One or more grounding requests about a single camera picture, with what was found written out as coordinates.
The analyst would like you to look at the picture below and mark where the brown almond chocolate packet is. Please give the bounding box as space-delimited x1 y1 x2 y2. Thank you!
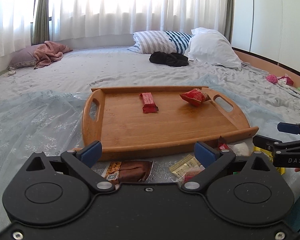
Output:
102 160 153 185

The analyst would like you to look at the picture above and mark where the gold tea sachet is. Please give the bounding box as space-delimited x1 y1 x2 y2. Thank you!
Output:
169 154 202 179

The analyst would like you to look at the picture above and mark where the white sheer curtain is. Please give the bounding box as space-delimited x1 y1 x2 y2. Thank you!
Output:
0 0 227 57

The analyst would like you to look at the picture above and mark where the striped grey white pillow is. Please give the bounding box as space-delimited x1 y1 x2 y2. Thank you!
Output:
128 30 177 54

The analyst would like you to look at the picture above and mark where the mauve pillow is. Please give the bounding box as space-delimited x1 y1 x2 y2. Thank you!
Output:
7 44 42 70

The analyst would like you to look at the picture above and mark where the navy striped pillow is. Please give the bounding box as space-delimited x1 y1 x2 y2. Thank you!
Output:
165 31 193 54

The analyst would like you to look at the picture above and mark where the pink blanket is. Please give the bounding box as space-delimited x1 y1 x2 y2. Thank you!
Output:
33 41 72 69

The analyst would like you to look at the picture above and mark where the wooden serving tray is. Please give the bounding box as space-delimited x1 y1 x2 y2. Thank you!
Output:
82 86 258 161

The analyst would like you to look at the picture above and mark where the grey bed sheet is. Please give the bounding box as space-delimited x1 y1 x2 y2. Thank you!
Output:
0 47 300 122

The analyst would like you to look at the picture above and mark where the black clothing pile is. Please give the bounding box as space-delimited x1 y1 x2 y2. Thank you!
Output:
149 51 189 67

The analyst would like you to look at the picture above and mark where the red white small toy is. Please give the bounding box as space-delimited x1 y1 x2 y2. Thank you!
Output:
277 74 294 87

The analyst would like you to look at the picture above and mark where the red chocolate bar wrapper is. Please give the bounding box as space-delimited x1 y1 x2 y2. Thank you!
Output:
140 92 159 114

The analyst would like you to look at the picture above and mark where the light blue lace cloth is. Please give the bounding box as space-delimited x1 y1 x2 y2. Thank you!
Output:
0 73 300 233

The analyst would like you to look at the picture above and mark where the yellow snack bag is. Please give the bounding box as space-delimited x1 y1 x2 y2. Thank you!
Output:
254 146 286 175

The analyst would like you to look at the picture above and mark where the red puffy snack bag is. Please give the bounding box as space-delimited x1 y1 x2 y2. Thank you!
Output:
180 88 211 107

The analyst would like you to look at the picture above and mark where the white cake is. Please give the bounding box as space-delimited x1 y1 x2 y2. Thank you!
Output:
228 142 251 157

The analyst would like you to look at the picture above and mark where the grey green drape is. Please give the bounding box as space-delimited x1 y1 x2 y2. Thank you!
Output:
31 0 50 45

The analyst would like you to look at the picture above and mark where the red wafer bar wrapper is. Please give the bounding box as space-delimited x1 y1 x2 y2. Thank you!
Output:
217 137 230 151

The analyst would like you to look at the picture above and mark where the pink yarn ball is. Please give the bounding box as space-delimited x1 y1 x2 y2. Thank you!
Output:
266 74 278 84

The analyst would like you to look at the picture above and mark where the wooden bed frame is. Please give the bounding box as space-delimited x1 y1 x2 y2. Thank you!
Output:
232 47 300 88

